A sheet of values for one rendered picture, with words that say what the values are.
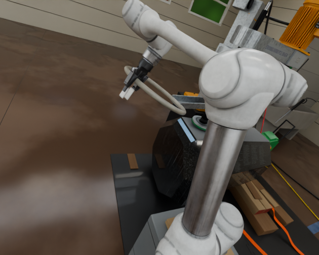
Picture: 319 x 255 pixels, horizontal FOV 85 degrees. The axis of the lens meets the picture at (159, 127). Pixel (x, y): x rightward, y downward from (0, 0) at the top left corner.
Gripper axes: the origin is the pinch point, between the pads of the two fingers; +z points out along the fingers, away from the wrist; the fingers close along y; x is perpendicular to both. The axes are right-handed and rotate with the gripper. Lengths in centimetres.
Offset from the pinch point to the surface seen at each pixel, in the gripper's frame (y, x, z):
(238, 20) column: 133, 38, -115
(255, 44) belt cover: 57, -20, -73
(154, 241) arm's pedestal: 3, -64, 44
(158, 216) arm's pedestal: 8, -57, 37
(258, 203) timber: 166, -116, 28
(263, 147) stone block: 146, -75, -24
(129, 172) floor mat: 94, 7, 95
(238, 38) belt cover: 53, -9, -70
